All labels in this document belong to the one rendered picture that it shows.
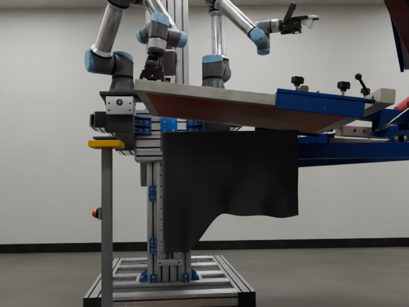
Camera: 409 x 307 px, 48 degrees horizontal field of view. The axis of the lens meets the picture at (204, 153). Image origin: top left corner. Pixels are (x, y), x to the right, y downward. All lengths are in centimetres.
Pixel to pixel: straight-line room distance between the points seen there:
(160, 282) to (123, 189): 314
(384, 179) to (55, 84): 420
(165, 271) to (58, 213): 336
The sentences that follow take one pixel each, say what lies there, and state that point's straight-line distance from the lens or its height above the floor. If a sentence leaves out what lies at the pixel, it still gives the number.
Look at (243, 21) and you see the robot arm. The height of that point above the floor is 165.
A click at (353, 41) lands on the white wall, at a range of 623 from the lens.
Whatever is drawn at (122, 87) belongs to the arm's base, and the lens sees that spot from 252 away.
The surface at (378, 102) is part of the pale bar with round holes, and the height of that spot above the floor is 102.
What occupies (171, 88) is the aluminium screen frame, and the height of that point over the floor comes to 109.
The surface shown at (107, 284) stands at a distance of 203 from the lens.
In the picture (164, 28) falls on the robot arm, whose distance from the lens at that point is 196.
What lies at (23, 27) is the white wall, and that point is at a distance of 637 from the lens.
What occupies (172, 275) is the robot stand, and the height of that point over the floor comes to 26.
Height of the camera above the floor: 75
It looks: 4 degrees up
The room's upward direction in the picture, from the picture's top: 1 degrees counter-clockwise
